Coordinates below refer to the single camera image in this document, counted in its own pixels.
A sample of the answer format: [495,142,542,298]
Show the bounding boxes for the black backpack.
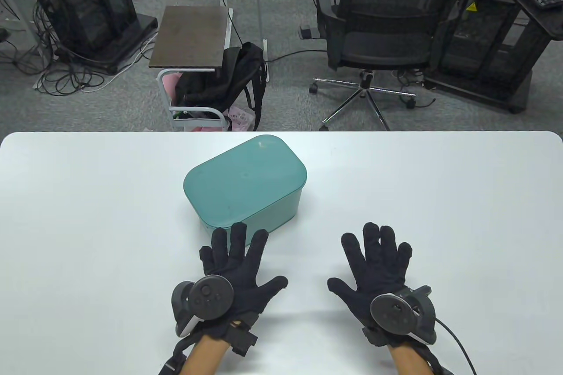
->
[175,42,268,131]

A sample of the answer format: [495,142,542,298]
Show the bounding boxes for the teal plastic lid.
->
[183,135,307,222]

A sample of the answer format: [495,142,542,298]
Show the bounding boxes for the pink plastic bag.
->
[228,105,255,131]

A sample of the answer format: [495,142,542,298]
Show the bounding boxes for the grey metal desk leg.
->
[253,0,270,83]

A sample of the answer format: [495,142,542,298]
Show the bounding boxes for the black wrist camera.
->
[229,321,259,356]

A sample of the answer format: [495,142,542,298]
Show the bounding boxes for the person's right forearm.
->
[389,346,434,375]

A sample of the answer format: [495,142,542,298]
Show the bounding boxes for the person's left forearm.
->
[180,333,231,375]

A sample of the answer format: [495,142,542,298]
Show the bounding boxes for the black mesh equipment rack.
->
[24,0,159,76]
[424,0,563,114]

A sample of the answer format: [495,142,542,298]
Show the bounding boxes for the black mesh office chair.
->
[299,0,484,131]

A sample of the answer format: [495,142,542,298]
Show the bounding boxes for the teal plastic storage box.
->
[190,182,307,247]

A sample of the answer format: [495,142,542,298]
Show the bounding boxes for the tangle of floor cables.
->
[0,0,159,96]

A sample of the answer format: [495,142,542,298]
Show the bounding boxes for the person's left hand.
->
[199,222,289,328]

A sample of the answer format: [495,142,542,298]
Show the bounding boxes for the black controller cable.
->
[435,318,478,375]

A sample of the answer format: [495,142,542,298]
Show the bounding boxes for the black cables under chair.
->
[398,68,436,108]

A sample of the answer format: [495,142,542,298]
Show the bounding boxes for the grey and white hand controller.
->
[370,286,437,346]
[172,275,234,337]

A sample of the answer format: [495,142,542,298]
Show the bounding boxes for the black forearm strap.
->
[420,346,453,375]
[158,335,203,375]

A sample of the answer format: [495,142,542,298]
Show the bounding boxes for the person's right hand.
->
[328,222,413,328]

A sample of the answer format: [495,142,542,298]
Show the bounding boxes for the brown side table white frame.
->
[149,6,234,132]

